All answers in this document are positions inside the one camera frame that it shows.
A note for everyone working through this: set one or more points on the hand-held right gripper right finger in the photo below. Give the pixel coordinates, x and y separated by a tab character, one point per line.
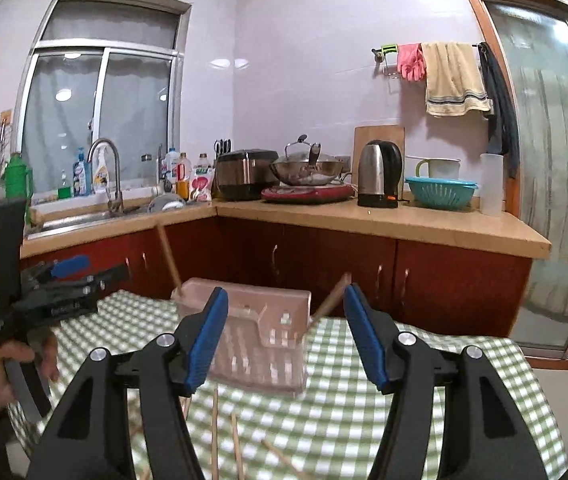
363	340

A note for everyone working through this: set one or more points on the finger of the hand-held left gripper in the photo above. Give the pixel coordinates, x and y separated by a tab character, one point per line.
71	265
109	275

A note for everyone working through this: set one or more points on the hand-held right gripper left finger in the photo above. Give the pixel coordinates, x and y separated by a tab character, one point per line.
209	340

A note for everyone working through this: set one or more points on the pink perforated utensil holder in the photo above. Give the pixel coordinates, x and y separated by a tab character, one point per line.
264	325

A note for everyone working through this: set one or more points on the steel sink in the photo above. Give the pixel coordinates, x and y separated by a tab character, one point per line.
74	220

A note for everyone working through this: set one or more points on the green thermos flask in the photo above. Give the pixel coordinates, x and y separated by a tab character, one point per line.
18	180

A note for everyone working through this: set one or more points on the blue detergent bottle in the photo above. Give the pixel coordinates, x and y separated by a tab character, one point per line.
82	175

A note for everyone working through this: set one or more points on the kitchen counter with red cabinets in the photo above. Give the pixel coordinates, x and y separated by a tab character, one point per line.
438	280

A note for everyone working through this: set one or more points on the white spray bottle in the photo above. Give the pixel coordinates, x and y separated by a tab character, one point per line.
100	172

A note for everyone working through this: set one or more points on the green checked tablecloth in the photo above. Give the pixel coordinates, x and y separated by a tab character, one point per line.
339	435

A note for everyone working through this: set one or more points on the steel kitchen faucet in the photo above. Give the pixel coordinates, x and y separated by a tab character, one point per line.
114	175

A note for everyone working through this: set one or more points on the cooking oil bottle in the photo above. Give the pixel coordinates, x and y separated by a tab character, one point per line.
183	180

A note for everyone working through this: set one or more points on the white plastic bottle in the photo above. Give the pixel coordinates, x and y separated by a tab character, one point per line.
170	165

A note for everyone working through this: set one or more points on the pink and white refill pouch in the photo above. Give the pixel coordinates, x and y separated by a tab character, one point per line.
203	185

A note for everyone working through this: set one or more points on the aluminium sliding window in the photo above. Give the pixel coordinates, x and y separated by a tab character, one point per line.
64	110

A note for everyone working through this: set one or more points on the red induction cooker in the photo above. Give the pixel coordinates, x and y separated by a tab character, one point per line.
309	194

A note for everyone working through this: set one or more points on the steel electric kettle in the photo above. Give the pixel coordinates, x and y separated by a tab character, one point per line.
376	175

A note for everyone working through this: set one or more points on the teal plastic colander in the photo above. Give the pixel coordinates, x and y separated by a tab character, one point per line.
441	192

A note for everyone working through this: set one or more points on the dark rice cooker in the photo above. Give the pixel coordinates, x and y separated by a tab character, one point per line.
244	175

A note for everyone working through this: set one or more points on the steel wok with lid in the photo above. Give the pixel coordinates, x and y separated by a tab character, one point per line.
309	167

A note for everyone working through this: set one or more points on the white plastic pitcher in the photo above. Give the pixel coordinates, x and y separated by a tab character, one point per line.
491	185

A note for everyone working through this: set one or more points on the wooden cutting board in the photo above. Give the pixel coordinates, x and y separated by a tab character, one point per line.
378	132

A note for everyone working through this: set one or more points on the frosted glass sliding door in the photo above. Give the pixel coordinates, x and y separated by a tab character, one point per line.
553	160

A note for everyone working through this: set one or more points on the dark hanging cloth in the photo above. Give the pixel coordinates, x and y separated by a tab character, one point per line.
501	110

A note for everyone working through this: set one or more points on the beige striped towel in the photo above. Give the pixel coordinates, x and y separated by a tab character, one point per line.
453	80

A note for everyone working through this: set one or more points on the pink rubber gloves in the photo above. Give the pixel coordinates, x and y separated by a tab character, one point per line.
410	62

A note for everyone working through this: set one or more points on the wall power outlet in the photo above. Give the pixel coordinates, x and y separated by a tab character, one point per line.
343	163

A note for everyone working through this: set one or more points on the wall towel rack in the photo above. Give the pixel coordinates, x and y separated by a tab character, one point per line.
386	50

